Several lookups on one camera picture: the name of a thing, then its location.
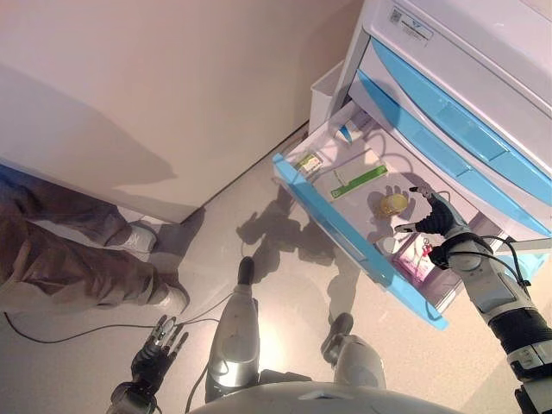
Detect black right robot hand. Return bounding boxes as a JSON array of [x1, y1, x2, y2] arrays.
[[394, 183, 469, 245]]

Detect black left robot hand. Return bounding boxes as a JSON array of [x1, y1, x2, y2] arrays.
[[129, 313, 191, 392]]

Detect white cart drawer blue front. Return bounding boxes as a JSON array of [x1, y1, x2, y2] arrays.
[[271, 103, 552, 333], [347, 68, 552, 241], [360, 34, 552, 212]]

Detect pink purple medicine box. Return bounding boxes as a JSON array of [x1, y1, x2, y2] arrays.
[[394, 239, 437, 284]]

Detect blue white medicine packet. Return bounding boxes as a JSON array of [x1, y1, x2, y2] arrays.
[[335, 108, 377, 146]]

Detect small green white medicine box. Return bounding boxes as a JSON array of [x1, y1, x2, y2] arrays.
[[296, 150, 325, 177]]

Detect yellow amber pill jar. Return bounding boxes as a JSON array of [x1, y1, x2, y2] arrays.
[[378, 192, 410, 220]]

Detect small white round bottle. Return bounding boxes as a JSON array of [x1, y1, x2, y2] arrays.
[[375, 235, 400, 256]]

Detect person's right grey sneaker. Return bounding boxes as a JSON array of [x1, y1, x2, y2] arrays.
[[157, 279, 191, 316]]

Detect long white green-striped box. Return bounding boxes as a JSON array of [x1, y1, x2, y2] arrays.
[[329, 164, 389, 204]]

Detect clear coiled infusion tubing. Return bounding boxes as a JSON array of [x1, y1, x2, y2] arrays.
[[361, 128, 417, 173]]

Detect person's right leg brown trousers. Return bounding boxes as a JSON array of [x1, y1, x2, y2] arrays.
[[0, 215, 191, 316]]

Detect person's leg brown trousers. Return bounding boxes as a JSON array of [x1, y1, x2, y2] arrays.
[[0, 215, 191, 316], [0, 170, 159, 260]]

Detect black left robot foot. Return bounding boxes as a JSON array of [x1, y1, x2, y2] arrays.
[[237, 256, 258, 288]]

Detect black robot foot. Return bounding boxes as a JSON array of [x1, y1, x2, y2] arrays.
[[237, 256, 258, 288], [321, 312, 354, 363]]

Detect black right robot foot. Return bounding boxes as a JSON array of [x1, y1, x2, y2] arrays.
[[321, 312, 354, 363]]

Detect white side bin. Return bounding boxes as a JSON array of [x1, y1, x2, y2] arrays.
[[310, 60, 347, 135]]

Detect silver robot torso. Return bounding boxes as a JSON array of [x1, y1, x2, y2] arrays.
[[185, 380, 471, 414]]

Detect silver right robot leg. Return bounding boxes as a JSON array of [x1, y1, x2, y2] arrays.
[[331, 334, 387, 389]]

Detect person's left leg brown trousers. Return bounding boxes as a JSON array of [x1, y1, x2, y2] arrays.
[[0, 170, 159, 260]]

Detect white printed cart label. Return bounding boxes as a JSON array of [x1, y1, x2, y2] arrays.
[[390, 6, 432, 42]]

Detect white medical cart body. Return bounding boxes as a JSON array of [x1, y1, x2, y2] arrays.
[[310, 0, 552, 333]]

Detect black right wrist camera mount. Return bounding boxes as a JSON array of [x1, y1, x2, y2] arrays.
[[428, 236, 461, 272]]

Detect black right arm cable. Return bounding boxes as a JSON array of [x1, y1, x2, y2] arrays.
[[467, 235, 532, 289]]

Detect black floor tether cable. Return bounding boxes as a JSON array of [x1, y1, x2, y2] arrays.
[[3, 310, 225, 346]]

